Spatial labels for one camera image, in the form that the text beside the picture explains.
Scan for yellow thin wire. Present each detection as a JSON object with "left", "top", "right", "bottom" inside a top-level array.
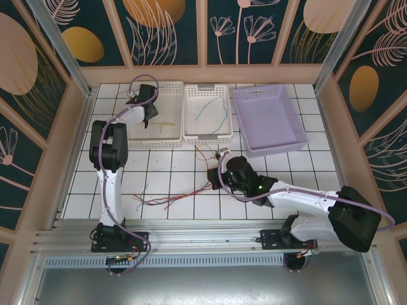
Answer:
[
  {"left": 203, "top": 160, "right": 222, "bottom": 190},
  {"left": 148, "top": 121, "right": 176, "bottom": 133}
]

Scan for cream perforated plastic basket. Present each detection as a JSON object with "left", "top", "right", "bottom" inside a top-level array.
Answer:
[{"left": 125, "top": 80, "right": 185, "bottom": 149}]

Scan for white basket with grey handles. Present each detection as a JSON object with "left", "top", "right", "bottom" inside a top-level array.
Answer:
[{"left": 182, "top": 84, "right": 235, "bottom": 146}]

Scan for bundle of coloured wires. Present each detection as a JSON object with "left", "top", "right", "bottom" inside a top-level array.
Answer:
[{"left": 144, "top": 187, "right": 204, "bottom": 206}]

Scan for blue thin wire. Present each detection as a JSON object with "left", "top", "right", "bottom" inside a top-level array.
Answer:
[
  {"left": 194, "top": 96, "right": 230, "bottom": 137},
  {"left": 136, "top": 182, "right": 150, "bottom": 212}
]

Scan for purple perforated plastic basket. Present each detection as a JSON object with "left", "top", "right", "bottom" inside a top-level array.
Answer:
[{"left": 232, "top": 83, "right": 309, "bottom": 159}]

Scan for grey metal sheet panel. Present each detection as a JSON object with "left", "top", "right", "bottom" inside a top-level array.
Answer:
[{"left": 18, "top": 250, "right": 392, "bottom": 305}]

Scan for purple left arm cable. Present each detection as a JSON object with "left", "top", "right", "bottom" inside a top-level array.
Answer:
[{"left": 99, "top": 74, "right": 160, "bottom": 277}]

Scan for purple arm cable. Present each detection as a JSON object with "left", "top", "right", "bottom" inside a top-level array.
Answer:
[
  {"left": 218, "top": 151, "right": 396, "bottom": 231},
  {"left": 99, "top": 74, "right": 160, "bottom": 277}
]

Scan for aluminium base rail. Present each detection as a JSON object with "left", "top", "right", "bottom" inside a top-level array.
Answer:
[{"left": 31, "top": 218, "right": 379, "bottom": 255}]

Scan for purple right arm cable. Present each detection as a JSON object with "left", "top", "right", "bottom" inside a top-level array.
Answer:
[{"left": 218, "top": 151, "right": 396, "bottom": 231}]

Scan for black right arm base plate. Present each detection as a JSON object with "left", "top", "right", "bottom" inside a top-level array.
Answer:
[{"left": 259, "top": 229, "right": 319, "bottom": 255}]

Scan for grey slotted cable duct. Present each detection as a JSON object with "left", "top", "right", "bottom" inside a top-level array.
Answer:
[{"left": 43, "top": 255, "right": 289, "bottom": 268}]

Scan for aluminium frame post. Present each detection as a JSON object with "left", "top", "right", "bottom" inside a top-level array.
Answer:
[
  {"left": 25, "top": 0, "right": 95, "bottom": 98},
  {"left": 313, "top": 0, "right": 363, "bottom": 93}
]

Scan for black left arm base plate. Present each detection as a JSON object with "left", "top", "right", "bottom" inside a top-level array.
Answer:
[{"left": 91, "top": 231, "right": 150, "bottom": 254}]

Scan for black round cable grommet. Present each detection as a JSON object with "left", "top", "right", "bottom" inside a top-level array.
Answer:
[
  {"left": 284, "top": 253, "right": 310, "bottom": 273},
  {"left": 106, "top": 259, "right": 123, "bottom": 276}
]

